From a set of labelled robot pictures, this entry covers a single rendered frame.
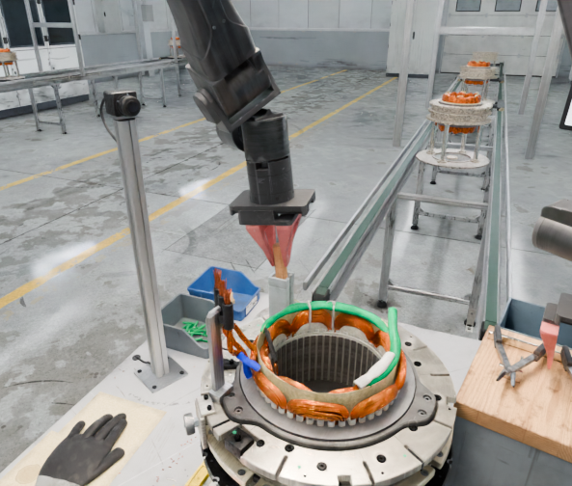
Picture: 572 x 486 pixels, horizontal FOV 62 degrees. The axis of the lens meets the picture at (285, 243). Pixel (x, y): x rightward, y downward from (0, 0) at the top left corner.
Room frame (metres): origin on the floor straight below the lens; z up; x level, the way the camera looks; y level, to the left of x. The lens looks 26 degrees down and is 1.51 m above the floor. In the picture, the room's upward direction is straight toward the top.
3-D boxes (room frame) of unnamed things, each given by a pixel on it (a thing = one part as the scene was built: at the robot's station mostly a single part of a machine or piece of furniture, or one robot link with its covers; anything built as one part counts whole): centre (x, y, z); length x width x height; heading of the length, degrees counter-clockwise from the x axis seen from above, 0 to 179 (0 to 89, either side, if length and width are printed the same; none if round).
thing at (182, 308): (0.98, 0.23, 0.82); 0.16 x 0.14 x 0.07; 67
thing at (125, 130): (0.84, 0.28, 1.07); 0.03 x 0.03 x 0.57; 43
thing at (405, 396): (0.48, -0.05, 1.05); 0.22 x 0.22 x 0.12
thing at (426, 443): (0.48, -0.05, 1.09); 0.32 x 0.32 x 0.01
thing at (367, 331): (0.54, -0.09, 1.12); 0.06 x 0.02 x 0.04; 62
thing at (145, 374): (0.84, 0.28, 0.78); 0.09 x 0.09 x 0.01; 43
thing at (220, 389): (0.44, 0.08, 1.15); 0.03 x 0.02 x 0.12; 144
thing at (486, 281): (5.18, -1.99, 0.40); 8.83 x 0.62 x 0.79; 158
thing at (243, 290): (1.13, 0.17, 0.82); 0.16 x 0.14 x 0.07; 69
